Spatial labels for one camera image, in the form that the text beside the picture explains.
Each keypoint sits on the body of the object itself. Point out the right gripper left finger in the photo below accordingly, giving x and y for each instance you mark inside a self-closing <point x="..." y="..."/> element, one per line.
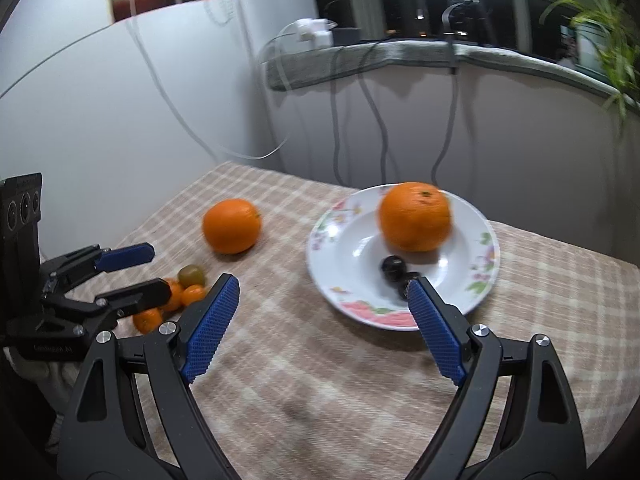
<point x="104" y="433"/>

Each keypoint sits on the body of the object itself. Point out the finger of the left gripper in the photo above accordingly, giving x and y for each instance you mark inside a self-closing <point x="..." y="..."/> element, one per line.
<point x="115" y="304"/>
<point x="120" y="257"/>

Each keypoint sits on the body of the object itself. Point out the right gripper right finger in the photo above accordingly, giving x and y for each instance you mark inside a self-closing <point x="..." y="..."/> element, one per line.
<point x="539" y="436"/>

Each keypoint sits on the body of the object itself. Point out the small mandarin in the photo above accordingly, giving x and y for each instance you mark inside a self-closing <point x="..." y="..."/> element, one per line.
<point x="192" y="294"/>
<point x="147" y="321"/>
<point x="174" y="302"/>

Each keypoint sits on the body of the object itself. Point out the green tomato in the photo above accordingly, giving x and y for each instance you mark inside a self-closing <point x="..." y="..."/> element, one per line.
<point x="191" y="275"/>

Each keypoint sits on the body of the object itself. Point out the large orange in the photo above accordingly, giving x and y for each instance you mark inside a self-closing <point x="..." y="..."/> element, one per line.
<point x="232" y="226"/>
<point x="415" y="217"/>

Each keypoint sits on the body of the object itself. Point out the dark plum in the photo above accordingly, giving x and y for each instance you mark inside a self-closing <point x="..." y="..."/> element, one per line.
<point x="394" y="269"/>
<point x="404" y="283"/>

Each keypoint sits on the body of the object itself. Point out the white gloved hand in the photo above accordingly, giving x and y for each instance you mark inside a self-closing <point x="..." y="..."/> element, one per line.
<point x="54" y="379"/>

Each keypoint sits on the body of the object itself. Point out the white floral plate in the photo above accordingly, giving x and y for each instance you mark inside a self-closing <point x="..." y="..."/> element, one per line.
<point x="346" y="248"/>

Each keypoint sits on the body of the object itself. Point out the green grey sill cloth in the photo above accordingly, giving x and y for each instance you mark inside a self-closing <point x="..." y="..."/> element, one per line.
<point x="305" y="69"/>

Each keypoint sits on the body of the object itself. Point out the white power adapter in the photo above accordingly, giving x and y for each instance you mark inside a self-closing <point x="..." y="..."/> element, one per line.
<point x="317" y="32"/>

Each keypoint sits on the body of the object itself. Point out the potted spider plant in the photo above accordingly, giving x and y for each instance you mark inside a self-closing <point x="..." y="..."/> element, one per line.
<point x="614" y="35"/>

